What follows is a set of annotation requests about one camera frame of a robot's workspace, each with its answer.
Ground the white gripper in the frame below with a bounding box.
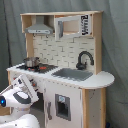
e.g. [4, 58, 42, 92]
[12, 74, 39, 103]

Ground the white microwave door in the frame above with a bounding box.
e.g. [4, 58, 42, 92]
[55, 14, 92, 40]

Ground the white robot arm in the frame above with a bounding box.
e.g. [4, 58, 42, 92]
[0, 74, 40, 128]

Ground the wooden toy kitchen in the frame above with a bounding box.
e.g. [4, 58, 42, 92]
[8, 11, 114, 128]

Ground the red right stove knob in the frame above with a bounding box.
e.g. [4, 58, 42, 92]
[31, 81, 37, 87]

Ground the silver toy pot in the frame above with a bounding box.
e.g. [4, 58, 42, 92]
[24, 57, 40, 67]

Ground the black toy stovetop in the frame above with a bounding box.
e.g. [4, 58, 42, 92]
[19, 63, 56, 74]

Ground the white fridge door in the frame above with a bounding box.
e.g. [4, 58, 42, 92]
[44, 81, 82, 128]

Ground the grey toy sink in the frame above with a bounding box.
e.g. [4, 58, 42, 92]
[53, 68, 93, 81]

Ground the black toy faucet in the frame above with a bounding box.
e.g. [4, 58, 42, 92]
[76, 51, 94, 70]

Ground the grey range hood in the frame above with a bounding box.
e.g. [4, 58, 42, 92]
[25, 16, 53, 35]

